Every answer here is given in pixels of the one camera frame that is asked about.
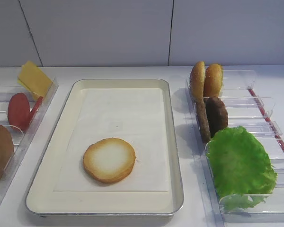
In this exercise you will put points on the brown meat patty left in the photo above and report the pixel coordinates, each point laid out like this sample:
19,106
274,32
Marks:
202,119

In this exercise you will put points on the brown meat patty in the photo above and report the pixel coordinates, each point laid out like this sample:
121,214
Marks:
202,119
217,115

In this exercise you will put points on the brown meat patty right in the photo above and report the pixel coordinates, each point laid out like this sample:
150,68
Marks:
217,115

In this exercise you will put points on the red tomato slice right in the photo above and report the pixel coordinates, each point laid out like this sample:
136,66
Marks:
35,108

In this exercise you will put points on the red tomato slice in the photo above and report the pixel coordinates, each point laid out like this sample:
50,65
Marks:
18,111
35,108

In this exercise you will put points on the yellow cheese slice front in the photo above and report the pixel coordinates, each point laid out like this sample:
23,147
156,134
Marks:
35,79

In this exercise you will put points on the yellow cheese slice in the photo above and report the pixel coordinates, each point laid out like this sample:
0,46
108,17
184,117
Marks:
35,79
22,84

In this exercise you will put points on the green lettuce leaf in rack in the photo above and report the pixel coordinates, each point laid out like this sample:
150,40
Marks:
242,171

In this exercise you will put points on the red tomato slice left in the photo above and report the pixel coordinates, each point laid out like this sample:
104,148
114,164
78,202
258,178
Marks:
18,111

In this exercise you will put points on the yellow cheese slice back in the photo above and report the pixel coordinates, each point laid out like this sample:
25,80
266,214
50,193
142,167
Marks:
22,84

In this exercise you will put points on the white paper tray liner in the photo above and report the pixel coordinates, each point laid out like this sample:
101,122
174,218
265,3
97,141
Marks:
134,115

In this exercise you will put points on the toasted bottom bun slice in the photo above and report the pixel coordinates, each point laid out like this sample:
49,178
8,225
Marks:
109,160

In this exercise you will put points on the sesame bun top left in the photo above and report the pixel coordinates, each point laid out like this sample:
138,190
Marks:
197,79

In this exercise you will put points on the sesame bun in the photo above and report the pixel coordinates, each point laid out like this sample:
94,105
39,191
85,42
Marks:
197,79
213,80

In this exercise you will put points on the sesame bun top right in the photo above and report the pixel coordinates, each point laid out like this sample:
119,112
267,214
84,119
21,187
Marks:
213,80

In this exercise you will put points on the clear acrylic right rack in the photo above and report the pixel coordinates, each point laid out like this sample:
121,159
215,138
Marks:
253,112

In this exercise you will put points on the clear acrylic rack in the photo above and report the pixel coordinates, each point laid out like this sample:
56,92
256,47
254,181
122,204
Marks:
21,140
253,112

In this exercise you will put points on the clear acrylic left rack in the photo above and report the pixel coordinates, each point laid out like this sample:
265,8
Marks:
21,140

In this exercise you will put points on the cream metal serving tray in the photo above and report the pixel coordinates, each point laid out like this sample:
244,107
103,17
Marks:
44,199

